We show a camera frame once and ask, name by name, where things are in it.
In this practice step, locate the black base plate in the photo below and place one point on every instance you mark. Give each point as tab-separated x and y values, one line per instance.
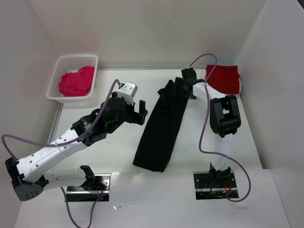
205	190
100	188

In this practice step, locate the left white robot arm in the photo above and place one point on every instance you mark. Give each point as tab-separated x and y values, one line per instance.
32	175

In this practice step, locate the magenta t shirt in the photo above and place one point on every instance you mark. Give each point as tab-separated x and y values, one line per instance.
77	83

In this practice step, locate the white plastic basket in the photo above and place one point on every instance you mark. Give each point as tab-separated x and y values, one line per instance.
70	64

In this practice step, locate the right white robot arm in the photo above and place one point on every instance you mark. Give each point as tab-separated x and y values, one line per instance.
222	110

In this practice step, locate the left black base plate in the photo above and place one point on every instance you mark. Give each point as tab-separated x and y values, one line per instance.
100	188

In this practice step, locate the folded red t shirt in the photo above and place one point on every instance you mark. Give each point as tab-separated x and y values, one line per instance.
225	79

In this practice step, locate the black t shirt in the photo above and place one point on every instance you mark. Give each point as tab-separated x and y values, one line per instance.
158	139

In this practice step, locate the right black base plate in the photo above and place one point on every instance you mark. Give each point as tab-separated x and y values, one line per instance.
205	190

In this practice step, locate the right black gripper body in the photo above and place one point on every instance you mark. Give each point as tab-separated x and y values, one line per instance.
186	87

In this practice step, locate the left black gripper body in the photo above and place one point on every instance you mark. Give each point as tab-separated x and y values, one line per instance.
132	114

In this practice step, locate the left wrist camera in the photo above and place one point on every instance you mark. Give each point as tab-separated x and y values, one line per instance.
127	91

